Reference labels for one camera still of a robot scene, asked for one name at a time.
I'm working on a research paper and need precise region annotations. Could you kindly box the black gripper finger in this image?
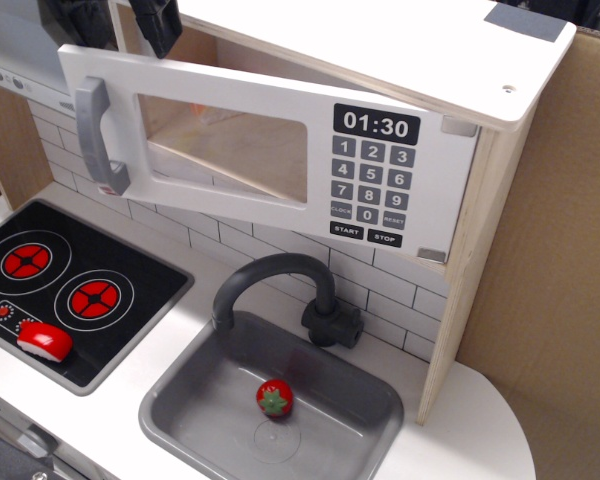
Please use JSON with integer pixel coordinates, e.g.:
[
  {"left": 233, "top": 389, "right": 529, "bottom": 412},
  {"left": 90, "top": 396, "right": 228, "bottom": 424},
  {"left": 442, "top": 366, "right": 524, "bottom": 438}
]
[
  {"left": 45, "top": 0, "right": 118, "bottom": 49},
  {"left": 129, "top": 0, "right": 183, "bottom": 59}
]

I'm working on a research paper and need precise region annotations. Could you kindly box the grey microwave door handle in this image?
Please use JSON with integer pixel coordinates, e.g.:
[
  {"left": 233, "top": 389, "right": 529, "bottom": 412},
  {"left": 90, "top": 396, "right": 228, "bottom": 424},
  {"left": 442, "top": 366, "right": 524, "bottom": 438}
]
[{"left": 75, "top": 77, "right": 130, "bottom": 196}]

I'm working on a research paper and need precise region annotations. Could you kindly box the white toy microwave door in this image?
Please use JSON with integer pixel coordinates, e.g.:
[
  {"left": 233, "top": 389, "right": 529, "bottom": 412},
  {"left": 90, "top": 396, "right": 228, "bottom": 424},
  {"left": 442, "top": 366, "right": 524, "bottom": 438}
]
[{"left": 58, "top": 40, "right": 479, "bottom": 264}]

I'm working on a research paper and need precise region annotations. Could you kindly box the wooden microwave cabinet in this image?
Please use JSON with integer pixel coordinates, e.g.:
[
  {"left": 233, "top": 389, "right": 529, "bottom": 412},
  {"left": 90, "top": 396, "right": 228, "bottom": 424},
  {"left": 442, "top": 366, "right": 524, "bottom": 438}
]
[{"left": 107, "top": 0, "right": 578, "bottom": 427}]

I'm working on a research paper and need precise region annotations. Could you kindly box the grey range hood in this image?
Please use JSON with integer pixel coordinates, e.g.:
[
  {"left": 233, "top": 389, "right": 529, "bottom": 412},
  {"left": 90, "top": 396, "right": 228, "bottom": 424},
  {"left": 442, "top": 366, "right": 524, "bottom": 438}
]
[{"left": 0, "top": 1, "right": 76, "bottom": 118}]

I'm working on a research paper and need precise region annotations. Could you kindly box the orange salmon sushi toy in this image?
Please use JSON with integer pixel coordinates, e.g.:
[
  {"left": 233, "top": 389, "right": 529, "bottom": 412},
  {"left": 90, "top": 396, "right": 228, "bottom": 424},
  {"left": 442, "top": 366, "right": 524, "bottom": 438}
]
[{"left": 189, "top": 103, "right": 235, "bottom": 125}]

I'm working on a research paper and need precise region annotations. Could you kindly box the wooden left side panel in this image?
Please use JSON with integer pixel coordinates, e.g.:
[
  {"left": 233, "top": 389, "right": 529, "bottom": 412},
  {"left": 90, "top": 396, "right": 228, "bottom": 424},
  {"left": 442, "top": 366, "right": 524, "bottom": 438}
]
[{"left": 0, "top": 87, "right": 53, "bottom": 210}]

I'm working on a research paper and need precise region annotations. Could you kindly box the black toy stovetop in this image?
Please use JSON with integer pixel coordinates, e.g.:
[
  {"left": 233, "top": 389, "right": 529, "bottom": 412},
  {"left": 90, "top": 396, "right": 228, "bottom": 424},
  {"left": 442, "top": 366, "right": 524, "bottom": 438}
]
[{"left": 0, "top": 200, "right": 194, "bottom": 396}]

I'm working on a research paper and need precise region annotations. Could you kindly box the red tuna sushi toy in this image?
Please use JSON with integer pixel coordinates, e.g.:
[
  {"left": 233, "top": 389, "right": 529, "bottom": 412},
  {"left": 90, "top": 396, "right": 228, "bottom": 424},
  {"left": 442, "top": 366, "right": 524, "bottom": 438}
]
[{"left": 16, "top": 321, "right": 73, "bottom": 363}]

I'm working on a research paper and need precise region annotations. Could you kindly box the dark grey toy faucet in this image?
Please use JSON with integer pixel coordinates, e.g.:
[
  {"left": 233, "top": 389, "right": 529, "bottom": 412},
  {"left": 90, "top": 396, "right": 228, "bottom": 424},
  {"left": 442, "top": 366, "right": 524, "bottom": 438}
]
[{"left": 211, "top": 253, "right": 364, "bottom": 349}]

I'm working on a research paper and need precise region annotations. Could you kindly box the grey tape patch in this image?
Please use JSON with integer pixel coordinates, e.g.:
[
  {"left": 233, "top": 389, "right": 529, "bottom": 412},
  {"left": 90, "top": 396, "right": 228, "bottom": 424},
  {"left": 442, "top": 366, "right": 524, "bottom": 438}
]
[{"left": 484, "top": 2, "right": 567, "bottom": 42}]

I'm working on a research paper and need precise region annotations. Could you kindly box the red toy strawberry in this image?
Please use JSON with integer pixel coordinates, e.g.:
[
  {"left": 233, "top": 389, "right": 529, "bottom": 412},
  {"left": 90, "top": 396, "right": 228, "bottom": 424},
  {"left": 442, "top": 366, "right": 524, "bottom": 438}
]
[{"left": 256, "top": 379, "right": 294, "bottom": 417}]

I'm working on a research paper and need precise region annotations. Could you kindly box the grey toy sink basin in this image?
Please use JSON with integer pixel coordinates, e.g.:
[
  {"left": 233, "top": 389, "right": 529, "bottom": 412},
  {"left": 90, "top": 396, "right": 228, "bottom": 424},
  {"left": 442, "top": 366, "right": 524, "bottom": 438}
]
[{"left": 139, "top": 311, "right": 403, "bottom": 479}]

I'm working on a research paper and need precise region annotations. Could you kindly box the grey oven front panel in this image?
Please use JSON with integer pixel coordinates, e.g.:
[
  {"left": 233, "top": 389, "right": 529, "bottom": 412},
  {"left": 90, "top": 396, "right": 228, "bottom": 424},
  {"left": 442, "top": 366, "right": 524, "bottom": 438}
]
[{"left": 0, "top": 398, "right": 115, "bottom": 479}]

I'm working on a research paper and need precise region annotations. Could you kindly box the brown cardboard panel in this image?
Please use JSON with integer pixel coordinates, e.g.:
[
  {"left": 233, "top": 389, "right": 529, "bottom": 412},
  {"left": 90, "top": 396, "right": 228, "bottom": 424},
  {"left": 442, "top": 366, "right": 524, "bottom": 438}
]
[{"left": 457, "top": 30, "right": 600, "bottom": 479}]

